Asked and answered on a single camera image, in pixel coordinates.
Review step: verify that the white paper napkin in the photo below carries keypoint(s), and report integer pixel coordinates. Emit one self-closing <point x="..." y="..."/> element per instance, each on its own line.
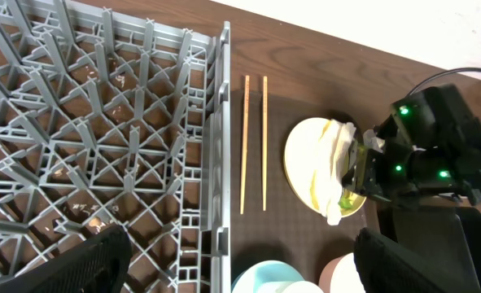
<point x="328" y="163"/>

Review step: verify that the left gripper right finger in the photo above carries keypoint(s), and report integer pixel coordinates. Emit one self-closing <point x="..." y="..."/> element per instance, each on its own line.
<point x="385" y="266"/>

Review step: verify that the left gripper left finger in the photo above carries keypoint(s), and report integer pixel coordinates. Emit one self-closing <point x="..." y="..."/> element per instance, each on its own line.
<point x="99" y="264"/>

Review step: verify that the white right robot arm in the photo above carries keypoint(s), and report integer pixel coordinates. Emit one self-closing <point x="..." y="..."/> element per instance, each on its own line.
<point x="450" y="169"/>

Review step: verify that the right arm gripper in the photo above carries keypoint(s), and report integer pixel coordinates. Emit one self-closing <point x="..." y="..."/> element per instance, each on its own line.
<point x="378" y="167"/>

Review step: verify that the light blue bowl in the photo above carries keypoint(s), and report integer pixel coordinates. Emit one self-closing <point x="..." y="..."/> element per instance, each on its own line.
<point x="273" y="276"/>

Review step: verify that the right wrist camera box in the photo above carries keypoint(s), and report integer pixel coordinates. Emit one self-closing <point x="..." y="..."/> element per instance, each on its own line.
<point x="434" y="116"/>

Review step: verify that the dark brown serving tray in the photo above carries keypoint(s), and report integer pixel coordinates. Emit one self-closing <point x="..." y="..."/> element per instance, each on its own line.
<point x="279" y="226"/>

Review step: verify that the grey plastic dish rack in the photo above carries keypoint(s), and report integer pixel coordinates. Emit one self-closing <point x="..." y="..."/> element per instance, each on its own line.
<point x="111" y="120"/>

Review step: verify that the yellow round plate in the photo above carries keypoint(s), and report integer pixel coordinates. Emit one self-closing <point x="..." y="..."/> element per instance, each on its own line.
<point x="299" y="153"/>

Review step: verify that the wooden chopstick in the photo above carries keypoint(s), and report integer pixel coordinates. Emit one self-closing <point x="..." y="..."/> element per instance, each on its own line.
<point x="264" y="141"/>
<point x="244" y="143"/>

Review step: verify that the pink rice bowl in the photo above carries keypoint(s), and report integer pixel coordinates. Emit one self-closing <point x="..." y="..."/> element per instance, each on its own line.
<point x="340" y="276"/>

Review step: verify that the black waste tray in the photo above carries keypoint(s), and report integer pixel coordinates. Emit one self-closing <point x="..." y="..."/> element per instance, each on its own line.
<point x="449" y="239"/>

